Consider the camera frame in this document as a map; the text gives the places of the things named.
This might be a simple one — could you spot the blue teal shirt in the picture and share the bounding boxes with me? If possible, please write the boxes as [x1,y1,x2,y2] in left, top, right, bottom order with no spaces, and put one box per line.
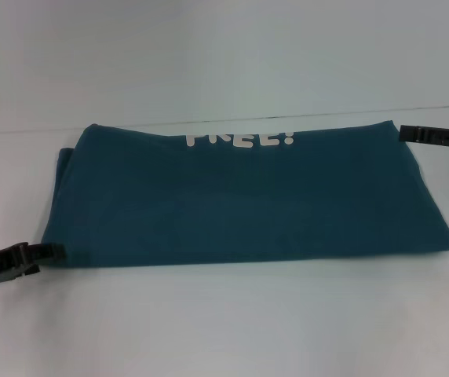
[40,119,449,268]

